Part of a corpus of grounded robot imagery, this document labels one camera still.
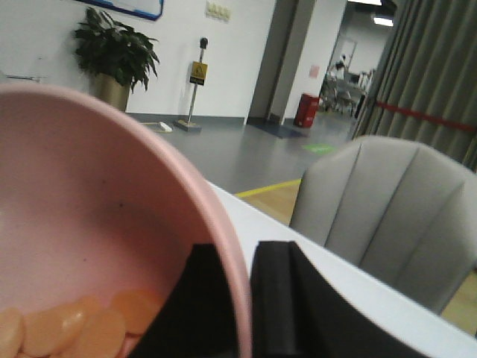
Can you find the red bin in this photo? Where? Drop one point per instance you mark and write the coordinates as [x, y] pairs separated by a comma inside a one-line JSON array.
[[306, 111]]

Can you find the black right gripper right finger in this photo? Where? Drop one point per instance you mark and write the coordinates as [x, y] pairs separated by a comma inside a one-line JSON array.
[[297, 313]]

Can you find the red barrier tape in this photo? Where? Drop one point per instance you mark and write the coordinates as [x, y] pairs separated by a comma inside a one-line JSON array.
[[426, 117]]

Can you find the grey upholstered chair left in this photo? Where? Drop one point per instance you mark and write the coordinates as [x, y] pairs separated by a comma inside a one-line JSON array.
[[399, 210]]

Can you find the potted green plant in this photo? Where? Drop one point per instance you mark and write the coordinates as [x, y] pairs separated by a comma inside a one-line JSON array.
[[115, 56]]

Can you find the yellow warning sign stand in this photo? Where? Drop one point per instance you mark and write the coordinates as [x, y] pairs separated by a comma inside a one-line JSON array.
[[197, 78]]

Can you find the pink plastic bowl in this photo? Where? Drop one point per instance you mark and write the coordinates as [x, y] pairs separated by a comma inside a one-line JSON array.
[[94, 203]]

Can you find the grey curtain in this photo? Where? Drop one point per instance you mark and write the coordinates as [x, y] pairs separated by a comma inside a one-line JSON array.
[[428, 65]]

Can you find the orange ham slices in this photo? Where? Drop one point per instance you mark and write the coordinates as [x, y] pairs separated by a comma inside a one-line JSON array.
[[81, 328]]

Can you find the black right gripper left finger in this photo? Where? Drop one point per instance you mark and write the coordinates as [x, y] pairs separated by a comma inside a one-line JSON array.
[[197, 319]]

